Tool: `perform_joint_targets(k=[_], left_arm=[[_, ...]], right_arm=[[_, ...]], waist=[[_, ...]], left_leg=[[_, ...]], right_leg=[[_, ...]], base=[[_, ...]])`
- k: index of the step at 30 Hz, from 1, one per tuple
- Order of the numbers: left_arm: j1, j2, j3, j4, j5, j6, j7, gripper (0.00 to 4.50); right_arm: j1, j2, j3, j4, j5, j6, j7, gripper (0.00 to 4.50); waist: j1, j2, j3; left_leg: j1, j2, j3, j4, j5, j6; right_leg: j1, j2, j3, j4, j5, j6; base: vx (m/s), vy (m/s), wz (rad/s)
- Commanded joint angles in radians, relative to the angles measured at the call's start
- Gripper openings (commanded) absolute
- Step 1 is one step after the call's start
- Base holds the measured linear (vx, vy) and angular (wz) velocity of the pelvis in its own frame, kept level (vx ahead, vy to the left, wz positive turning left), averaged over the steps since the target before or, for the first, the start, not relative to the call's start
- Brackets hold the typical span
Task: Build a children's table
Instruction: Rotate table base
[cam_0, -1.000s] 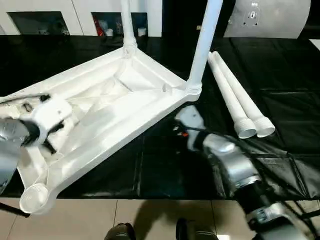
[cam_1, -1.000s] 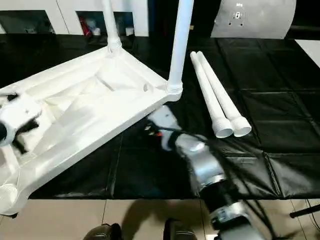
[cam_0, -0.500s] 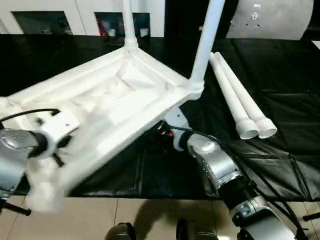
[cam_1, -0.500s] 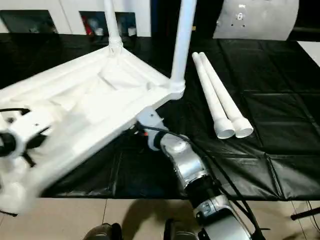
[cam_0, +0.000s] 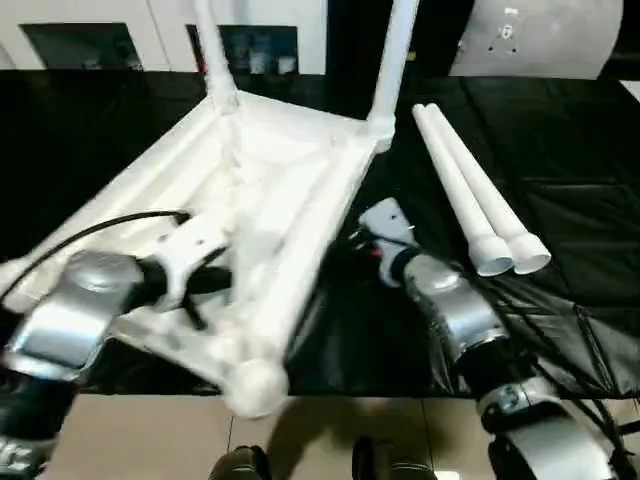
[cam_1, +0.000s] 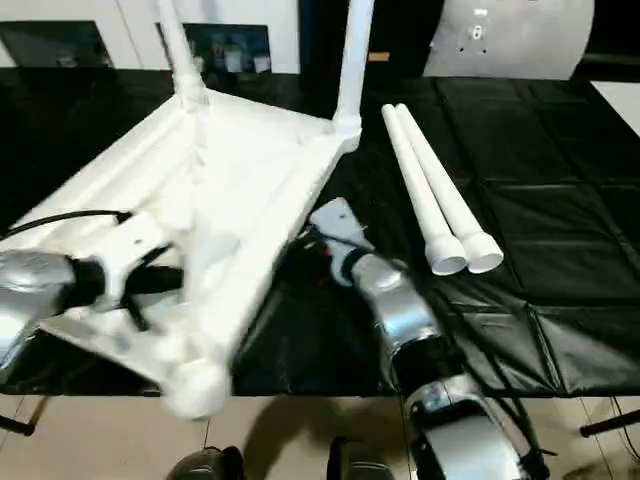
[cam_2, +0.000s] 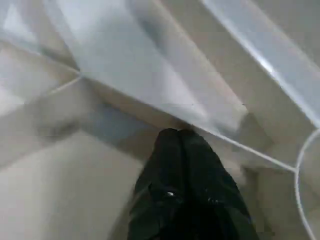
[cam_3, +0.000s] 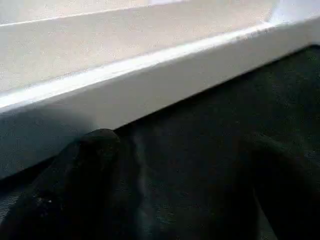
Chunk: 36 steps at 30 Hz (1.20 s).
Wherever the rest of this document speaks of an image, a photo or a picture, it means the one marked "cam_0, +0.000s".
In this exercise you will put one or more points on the white plastic table leg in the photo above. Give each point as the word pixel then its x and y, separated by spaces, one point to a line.
pixel 460 190
pixel 395 60
pixel 217 55
pixel 492 200

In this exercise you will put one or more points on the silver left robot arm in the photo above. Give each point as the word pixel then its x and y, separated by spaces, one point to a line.
pixel 75 310

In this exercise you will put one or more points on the black left robot foot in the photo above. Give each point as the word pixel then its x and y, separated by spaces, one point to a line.
pixel 240 465

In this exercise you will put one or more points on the black robot foot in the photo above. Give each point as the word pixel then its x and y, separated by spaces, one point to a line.
pixel 240 465
pixel 372 460

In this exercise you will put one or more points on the small white cup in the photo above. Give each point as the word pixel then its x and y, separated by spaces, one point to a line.
pixel 285 64

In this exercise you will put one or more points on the black cabinet with gold label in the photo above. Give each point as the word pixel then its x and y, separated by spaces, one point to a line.
pixel 350 35

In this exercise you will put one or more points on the black right robot foot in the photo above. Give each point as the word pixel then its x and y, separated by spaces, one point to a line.
pixel 372 460

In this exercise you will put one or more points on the black work mat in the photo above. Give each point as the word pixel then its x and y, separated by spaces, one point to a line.
pixel 575 200

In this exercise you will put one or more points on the red item in cabinet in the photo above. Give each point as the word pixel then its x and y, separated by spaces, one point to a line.
pixel 197 50

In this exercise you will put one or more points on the light grey printed pillow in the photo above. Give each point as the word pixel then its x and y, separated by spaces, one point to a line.
pixel 540 40

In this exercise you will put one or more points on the white glass-door cabinet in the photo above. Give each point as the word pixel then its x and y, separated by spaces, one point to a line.
pixel 150 15

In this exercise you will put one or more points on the white flat panel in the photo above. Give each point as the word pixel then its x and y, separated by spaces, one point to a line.
pixel 631 90

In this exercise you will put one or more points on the black stand bar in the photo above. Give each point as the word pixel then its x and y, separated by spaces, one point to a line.
pixel 631 427

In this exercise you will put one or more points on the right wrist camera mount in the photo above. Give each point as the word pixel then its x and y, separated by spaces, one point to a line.
pixel 387 220

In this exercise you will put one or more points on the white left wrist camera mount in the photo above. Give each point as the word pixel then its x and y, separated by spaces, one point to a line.
pixel 190 250

